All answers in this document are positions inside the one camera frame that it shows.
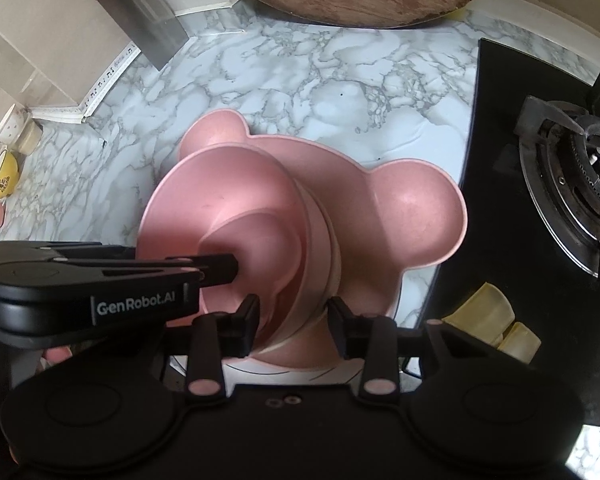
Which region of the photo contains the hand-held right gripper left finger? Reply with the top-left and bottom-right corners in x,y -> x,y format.
165,294 -> 261,397

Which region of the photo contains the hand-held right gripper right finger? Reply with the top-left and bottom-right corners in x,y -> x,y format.
327,297 -> 483,397

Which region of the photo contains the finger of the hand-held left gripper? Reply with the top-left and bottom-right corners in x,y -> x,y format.
52,243 -> 140,262
164,253 -> 240,288

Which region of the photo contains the white floral plate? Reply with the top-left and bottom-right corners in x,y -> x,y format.
169,352 -> 425,392

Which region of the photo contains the pink round bowl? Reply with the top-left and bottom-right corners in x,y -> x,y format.
136,144 -> 314,352

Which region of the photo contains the pink bear-shaped bowl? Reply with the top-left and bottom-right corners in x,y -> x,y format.
179,109 -> 467,372

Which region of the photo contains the person's left hand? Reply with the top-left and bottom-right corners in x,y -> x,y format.
42,344 -> 74,364

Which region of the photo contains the small cream cup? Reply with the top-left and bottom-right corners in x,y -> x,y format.
17,120 -> 44,155

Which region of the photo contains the yellowish translucent plastic cover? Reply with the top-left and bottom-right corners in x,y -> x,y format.
497,321 -> 542,364
442,282 -> 515,347

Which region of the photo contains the white dotted cup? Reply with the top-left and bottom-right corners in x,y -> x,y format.
0,104 -> 24,146

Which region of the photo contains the black glass gas stove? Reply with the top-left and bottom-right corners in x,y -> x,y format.
414,37 -> 600,432

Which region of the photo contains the white patterned edge strip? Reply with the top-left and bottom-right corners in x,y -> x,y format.
27,42 -> 141,124

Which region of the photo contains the gas burner pan support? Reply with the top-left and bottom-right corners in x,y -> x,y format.
517,72 -> 600,282

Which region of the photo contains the cleaver with wooden handle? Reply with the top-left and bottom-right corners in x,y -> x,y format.
60,0 -> 189,72

